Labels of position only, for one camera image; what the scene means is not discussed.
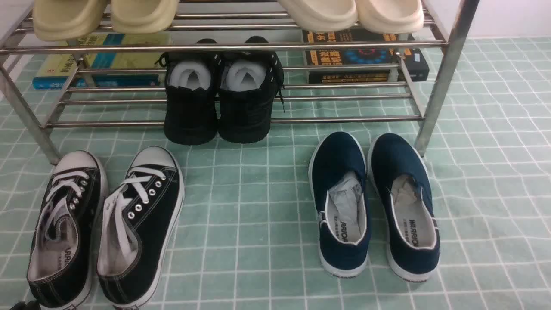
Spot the cream slipper far right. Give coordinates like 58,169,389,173
356,0,424,34

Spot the black orange book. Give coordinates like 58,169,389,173
302,29,430,84

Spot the navy slip-on shoe left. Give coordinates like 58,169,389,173
308,131,372,278

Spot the black canvas sneaker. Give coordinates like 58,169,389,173
26,150,108,310
96,146,185,310

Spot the silver metal shoe rack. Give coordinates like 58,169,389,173
1,0,479,164

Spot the beige slipper far left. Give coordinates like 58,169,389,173
33,0,108,42

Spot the cream slipper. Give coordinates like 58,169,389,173
356,0,424,34
278,0,358,33

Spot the navy slip-on shoe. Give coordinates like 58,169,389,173
308,131,372,278
367,132,440,282

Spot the navy slip-on shoe right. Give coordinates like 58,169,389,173
367,132,440,282

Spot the black knit sneaker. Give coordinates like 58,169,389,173
218,50,284,144
156,51,222,146

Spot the black canvas sneaker left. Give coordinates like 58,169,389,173
26,150,108,310

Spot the black canvas sneaker right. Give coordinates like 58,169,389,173
96,146,185,310

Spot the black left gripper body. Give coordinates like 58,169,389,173
10,301,41,310

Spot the yellow blue book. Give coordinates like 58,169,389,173
33,33,172,90

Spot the beige slipper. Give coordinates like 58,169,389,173
33,0,108,42
110,0,179,34

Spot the green checkered cloth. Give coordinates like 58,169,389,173
0,37,551,310

